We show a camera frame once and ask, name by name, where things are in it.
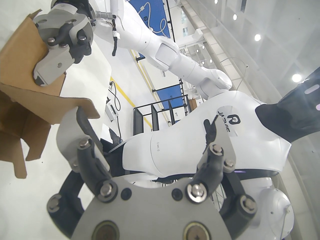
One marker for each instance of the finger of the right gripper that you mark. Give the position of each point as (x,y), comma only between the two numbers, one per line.
(55,63)

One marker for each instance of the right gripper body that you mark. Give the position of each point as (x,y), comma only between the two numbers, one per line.
(57,16)

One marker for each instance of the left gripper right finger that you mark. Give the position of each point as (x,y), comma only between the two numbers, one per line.
(225,148)

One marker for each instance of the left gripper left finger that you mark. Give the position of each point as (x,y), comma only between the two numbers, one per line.
(68,136)

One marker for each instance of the small brown carton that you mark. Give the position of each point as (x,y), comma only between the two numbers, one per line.
(15,58)

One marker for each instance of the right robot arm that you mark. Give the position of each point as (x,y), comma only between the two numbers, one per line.
(147,38)

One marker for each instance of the robot body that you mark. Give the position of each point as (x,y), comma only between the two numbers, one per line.
(237,138)

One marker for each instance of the white power strip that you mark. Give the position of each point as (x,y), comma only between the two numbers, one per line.
(111,111)

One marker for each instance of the small blue partition panel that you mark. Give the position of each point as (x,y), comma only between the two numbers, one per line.
(172,96)

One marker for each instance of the black metal rack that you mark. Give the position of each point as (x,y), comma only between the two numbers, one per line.
(155,116)

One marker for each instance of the large blue partition panel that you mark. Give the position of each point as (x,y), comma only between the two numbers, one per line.
(155,1)

